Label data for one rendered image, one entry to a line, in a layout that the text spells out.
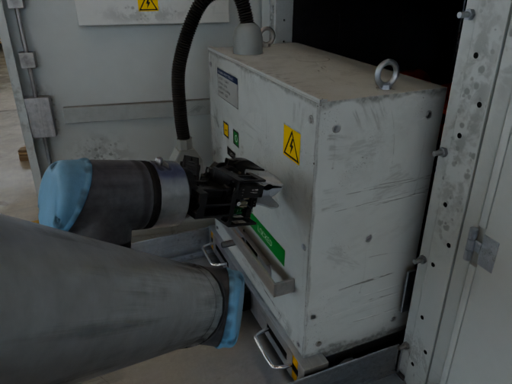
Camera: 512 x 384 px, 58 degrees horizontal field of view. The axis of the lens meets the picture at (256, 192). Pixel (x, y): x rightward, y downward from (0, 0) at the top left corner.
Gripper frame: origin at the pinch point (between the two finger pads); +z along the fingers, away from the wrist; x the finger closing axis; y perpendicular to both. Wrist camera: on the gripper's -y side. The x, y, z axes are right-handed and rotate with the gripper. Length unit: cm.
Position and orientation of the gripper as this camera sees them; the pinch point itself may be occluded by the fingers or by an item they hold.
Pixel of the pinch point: (273, 184)
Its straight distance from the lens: 78.0
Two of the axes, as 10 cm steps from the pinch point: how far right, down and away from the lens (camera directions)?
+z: 7.6, -0.3, 6.5
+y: 6.2, 3.5, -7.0
